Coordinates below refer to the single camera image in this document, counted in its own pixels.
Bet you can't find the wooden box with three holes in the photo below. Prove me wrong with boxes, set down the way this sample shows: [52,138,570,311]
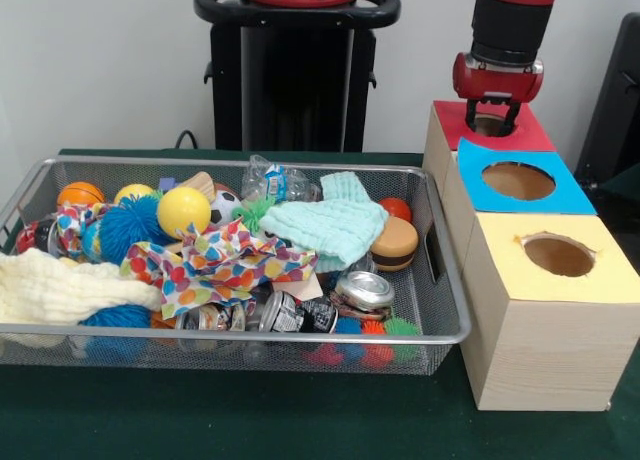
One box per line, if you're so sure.
[424,101,640,413]

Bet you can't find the shallow clear mesh bin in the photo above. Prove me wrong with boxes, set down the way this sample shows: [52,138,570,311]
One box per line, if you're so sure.
[0,156,474,376]

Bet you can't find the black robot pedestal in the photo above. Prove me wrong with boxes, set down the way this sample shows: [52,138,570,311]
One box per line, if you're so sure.
[194,0,402,153]

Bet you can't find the red ball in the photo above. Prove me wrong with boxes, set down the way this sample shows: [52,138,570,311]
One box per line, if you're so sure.
[379,197,413,223]

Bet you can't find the dark green table cloth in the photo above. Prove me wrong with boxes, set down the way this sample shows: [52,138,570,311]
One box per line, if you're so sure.
[0,148,640,460]

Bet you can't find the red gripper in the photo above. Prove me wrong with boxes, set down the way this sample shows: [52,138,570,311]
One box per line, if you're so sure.
[452,51,546,134]

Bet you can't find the blue spiky ball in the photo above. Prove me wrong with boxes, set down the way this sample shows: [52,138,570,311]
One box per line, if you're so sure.
[80,303,155,331]
[97,196,169,265]

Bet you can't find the cream yellow cloth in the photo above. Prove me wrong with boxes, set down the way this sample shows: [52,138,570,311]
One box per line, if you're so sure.
[0,247,164,326]

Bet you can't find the colourful polka dot cloth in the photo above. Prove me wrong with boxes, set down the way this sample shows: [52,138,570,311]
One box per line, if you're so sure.
[122,220,319,321]

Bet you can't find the toy hamburger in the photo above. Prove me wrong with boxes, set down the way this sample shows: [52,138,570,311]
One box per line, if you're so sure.
[370,216,420,272]

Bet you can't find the mint green cloth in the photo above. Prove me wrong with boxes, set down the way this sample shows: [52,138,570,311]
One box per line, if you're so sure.
[262,172,391,273]

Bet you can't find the black stand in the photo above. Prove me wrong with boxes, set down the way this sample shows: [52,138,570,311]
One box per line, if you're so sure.
[580,13,640,196]

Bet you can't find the crushed silver can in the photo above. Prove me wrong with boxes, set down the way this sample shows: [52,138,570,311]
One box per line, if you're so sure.
[335,271,396,312]

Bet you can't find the orange toy basketball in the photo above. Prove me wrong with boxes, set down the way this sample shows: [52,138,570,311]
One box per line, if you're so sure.
[57,181,106,208]

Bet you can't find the crushed clear plastic bottle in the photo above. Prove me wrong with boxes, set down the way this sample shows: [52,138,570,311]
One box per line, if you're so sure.
[242,155,324,203]

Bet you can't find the large yellow ball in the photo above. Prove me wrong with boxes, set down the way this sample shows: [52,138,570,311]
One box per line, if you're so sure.
[157,186,213,239]

